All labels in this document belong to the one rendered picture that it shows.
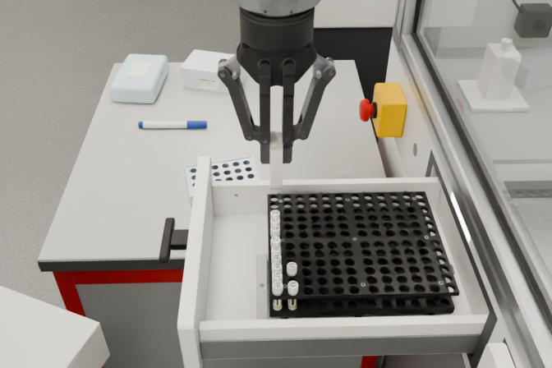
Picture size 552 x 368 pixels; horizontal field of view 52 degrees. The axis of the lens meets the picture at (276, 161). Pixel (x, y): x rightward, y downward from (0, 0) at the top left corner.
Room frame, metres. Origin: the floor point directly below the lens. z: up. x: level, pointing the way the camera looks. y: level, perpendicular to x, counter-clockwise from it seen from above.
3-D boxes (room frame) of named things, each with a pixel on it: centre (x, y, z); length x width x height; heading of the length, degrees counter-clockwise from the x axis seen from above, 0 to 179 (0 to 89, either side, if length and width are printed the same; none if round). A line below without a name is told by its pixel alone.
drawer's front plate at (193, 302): (0.50, 0.10, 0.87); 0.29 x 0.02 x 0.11; 2
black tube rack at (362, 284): (0.50, -0.10, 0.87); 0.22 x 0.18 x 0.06; 92
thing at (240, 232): (0.50, -0.11, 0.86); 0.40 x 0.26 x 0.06; 92
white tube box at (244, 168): (0.75, 0.09, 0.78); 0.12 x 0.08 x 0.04; 104
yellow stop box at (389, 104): (0.84, -0.20, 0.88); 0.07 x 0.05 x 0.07; 2
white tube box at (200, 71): (1.12, 0.14, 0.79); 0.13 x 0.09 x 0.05; 75
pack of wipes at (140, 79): (1.10, 0.30, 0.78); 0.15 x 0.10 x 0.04; 175
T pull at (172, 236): (0.50, 0.13, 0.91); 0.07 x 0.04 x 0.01; 2
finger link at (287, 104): (0.54, -0.01, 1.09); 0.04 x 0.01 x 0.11; 2
